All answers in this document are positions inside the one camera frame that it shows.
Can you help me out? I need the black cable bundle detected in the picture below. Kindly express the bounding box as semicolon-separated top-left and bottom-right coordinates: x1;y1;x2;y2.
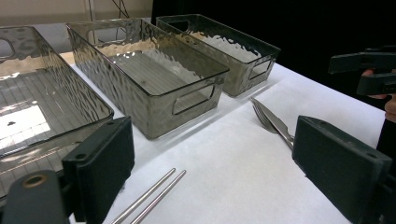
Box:
110;0;131;19

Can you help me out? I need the metal table knife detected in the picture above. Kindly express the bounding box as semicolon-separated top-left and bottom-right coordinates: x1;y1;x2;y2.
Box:
249;96;295;151

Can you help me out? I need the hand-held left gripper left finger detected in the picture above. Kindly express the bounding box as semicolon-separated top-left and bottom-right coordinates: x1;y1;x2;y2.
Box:
61;116;135;224

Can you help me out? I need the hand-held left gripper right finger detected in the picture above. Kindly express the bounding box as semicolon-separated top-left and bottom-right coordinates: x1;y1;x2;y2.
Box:
291;115;394;224

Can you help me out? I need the smoky clear plastic bin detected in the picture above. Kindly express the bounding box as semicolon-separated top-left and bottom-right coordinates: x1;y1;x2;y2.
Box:
155;13;282;98
0;25;115;200
64;18;231;140

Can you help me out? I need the metal fork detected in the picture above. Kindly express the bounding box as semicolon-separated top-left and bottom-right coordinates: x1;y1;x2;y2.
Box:
251;100;278;134

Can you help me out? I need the metal chopstick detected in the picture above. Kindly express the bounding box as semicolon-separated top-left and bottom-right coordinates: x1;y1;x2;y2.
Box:
130;169;188;224
111;167;177;224

